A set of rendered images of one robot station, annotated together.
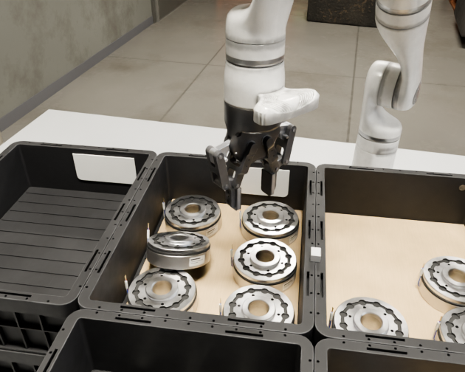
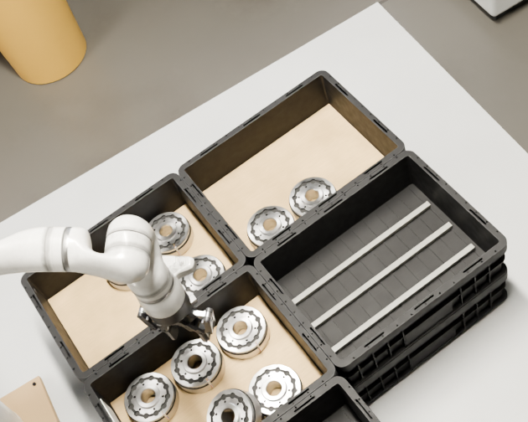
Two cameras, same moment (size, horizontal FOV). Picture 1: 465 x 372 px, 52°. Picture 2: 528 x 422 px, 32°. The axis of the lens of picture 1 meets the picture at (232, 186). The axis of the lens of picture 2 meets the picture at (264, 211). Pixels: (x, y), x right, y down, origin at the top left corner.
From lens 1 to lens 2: 1.50 m
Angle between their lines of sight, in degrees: 75
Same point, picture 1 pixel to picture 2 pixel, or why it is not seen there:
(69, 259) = not seen: outside the picture
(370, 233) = (104, 342)
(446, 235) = (70, 301)
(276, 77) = not seen: hidden behind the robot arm
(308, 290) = (220, 286)
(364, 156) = not seen: outside the picture
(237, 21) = (163, 267)
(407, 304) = not seen: hidden behind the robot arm
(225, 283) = (229, 380)
